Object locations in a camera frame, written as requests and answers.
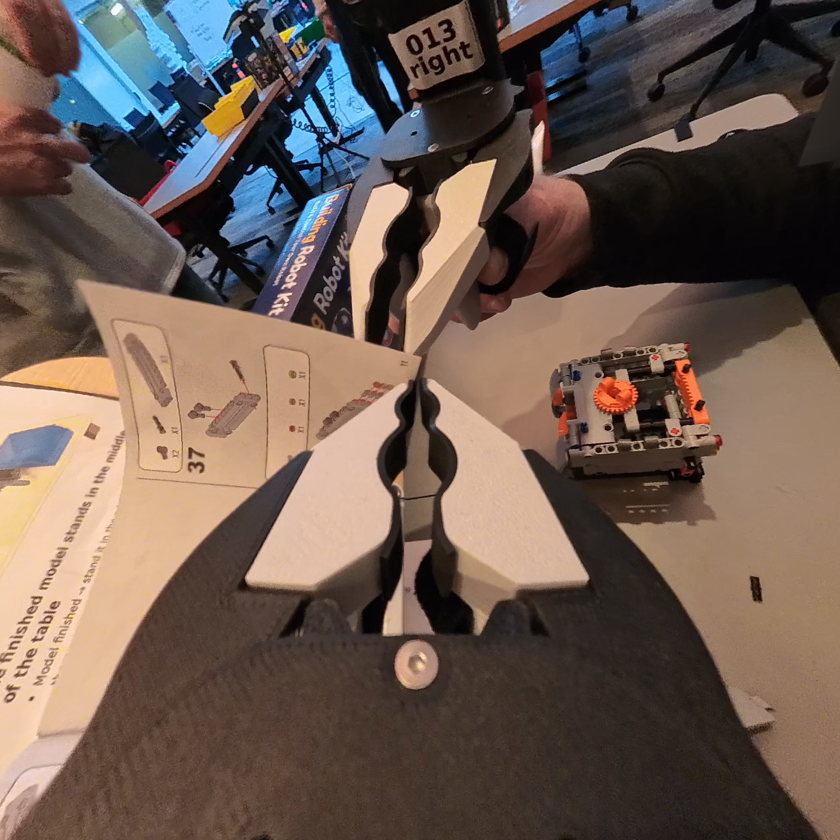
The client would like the yellow storage bin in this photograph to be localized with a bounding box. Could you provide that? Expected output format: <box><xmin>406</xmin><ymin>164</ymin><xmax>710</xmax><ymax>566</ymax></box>
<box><xmin>202</xmin><ymin>82</ymin><xmax>261</xmax><ymax>139</ymax></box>

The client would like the instruction booklet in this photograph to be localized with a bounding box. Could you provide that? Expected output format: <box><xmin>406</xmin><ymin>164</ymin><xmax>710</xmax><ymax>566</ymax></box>
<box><xmin>36</xmin><ymin>279</ymin><xmax>437</xmax><ymax>739</ymax></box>

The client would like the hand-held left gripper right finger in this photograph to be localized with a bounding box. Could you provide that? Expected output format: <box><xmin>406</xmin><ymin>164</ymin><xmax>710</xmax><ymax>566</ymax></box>
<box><xmin>419</xmin><ymin>379</ymin><xmax>592</xmax><ymax>614</ymax></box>

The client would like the person's right forearm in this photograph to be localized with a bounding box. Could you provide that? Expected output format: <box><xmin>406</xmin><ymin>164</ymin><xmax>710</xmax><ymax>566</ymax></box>
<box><xmin>543</xmin><ymin>115</ymin><xmax>840</xmax><ymax>316</ymax></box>

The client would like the black office chair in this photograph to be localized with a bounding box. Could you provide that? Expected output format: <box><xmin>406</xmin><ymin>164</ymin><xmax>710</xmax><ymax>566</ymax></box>
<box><xmin>646</xmin><ymin>0</ymin><xmax>836</xmax><ymax>102</ymax></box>

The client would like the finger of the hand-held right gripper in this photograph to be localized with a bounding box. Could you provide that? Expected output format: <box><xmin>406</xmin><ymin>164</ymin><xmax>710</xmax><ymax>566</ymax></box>
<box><xmin>346</xmin><ymin>182</ymin><xmax>421</xmax><ymax>345</ymax></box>
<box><xmin>402</xmin><ymin>159</ymin><xmax>497</xmax><ymax>357</ymax></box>

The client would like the grey orange toy block model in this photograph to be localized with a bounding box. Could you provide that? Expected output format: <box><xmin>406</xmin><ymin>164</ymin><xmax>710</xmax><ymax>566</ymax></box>
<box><xmin>550</xmin><ymin>341</ymin><xmax>723</xmax><ymax>485</ymax></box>

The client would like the printed task sheet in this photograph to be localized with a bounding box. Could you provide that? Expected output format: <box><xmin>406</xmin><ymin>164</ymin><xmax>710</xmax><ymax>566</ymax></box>
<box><xmin>0</xmin><ymin>381</ymin><xmax>142</xmax><ymax>723</ymax></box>

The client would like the small grey block panel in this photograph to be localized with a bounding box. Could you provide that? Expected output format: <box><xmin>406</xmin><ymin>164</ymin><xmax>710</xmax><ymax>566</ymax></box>
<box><xmin>725</xmin><ymin>688</ymin><xmax>775</xmax><ymax>731</ymax></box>

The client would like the long office desk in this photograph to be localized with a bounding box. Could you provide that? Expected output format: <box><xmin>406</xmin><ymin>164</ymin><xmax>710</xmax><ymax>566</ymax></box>
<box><xmin>141</xmin><ymin>36</ymin><xmax>336</xmax><ymax>221</ymax></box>

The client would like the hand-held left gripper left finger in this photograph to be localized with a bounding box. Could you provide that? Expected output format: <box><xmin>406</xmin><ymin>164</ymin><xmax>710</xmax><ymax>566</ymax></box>
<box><xmin>244</xmin><ymin>381</ymin><xmax>417</xmax><ymax>598</ymax></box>

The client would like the blue robot kit box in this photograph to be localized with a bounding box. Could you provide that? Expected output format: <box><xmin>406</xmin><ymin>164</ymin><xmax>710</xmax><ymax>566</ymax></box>
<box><xmin>252</xmin><ymin>184</ymin><xmax>404</xmax><ymax>349</ymax></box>

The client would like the person's right hand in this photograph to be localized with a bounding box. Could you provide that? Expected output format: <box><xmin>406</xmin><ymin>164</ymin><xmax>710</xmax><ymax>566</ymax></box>
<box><xmin>478</xmin><ymin>174</ymin><xmax>596</xmax><ymax>322</ymax></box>

